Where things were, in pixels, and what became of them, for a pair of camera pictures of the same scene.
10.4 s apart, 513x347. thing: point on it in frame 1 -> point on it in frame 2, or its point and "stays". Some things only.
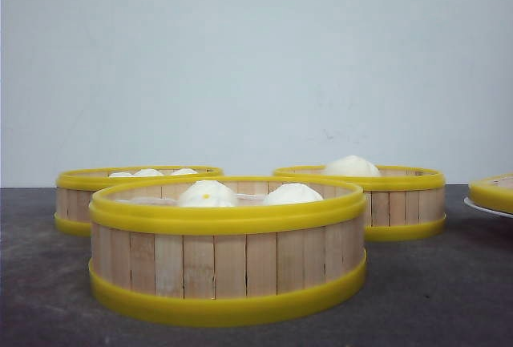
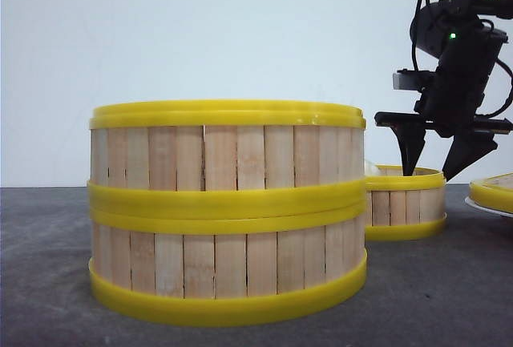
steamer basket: (76, 187) -> (228, 151)
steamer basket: (402, 203) stays
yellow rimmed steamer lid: (494, 191) stays
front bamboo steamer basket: (225, 250) stays
